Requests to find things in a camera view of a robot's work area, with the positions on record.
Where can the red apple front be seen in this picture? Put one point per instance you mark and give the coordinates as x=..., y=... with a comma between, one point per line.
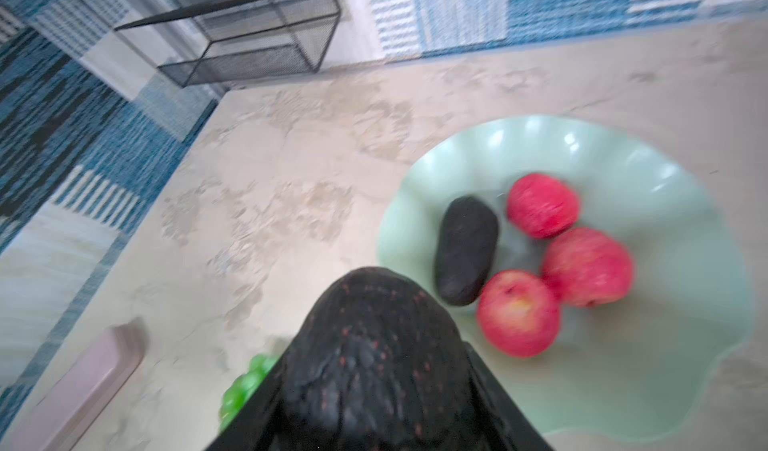
x=585, y=267

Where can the green grape bunch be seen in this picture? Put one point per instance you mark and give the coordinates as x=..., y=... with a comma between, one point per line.
x=243, y=387

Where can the red apple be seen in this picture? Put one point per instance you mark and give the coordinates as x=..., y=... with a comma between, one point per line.
x=585, y=267
x=542, y=206
x=518, y=314

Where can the pink oblong pad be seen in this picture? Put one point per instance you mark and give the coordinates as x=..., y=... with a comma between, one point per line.
x=73, y=404

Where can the dark avocado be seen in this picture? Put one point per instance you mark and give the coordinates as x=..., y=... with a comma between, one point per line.
x=378, y=364
x=465, y=253

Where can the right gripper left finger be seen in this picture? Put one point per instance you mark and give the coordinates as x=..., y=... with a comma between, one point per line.
x=256, y=424

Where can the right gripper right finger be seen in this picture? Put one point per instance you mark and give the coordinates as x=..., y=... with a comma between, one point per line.
x=502, y=423

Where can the black wire shelf rack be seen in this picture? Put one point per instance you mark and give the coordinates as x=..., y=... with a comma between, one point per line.
x=208, y=42

